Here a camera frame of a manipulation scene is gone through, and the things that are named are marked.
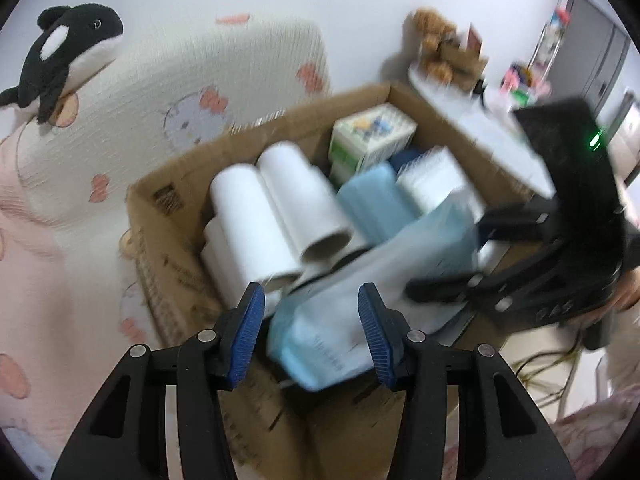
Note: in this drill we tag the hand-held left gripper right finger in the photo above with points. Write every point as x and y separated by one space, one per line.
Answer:
380 340

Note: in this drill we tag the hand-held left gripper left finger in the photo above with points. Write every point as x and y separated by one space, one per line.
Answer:
245 335

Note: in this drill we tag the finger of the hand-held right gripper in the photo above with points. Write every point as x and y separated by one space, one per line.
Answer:
450 287
520 225

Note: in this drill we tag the blue and white tissue pack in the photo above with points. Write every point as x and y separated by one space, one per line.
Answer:
320 340

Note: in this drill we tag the brown cardboard box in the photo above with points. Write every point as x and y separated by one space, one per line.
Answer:
175 270

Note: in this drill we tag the person's right hand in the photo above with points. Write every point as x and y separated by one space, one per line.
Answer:
629 290

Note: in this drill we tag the white paper roll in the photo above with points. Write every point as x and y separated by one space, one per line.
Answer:
215 260
295 190
345 257
245 220

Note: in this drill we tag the white spiral notebook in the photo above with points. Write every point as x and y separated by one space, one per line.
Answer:
435 180

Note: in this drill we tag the light blue box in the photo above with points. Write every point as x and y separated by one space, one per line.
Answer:
375 200

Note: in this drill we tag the pink and green toy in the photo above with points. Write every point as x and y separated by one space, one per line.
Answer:
525 82

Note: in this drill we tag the grey cabinet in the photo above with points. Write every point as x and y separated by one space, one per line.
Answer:
600 50

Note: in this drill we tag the white shelf rack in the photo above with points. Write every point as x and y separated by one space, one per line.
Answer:
550 40

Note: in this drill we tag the green and white carton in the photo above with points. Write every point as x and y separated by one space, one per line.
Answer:
347 175
370 135

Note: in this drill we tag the woven wicker basket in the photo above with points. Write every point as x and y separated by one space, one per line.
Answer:
465 67

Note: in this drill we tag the dark red card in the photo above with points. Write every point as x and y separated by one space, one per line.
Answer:
473 40

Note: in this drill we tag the pink rose printed sheet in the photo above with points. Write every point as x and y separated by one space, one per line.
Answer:
600 435

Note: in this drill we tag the brown teddy bear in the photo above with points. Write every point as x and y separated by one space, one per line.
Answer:
430 22

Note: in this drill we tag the pink flower printed blanket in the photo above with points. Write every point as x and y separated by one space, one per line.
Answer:
25 200

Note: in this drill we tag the cream cartoon printed blanket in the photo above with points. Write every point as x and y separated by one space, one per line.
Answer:
200 60

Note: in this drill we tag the black and white orca plush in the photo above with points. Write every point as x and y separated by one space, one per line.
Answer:
60 55

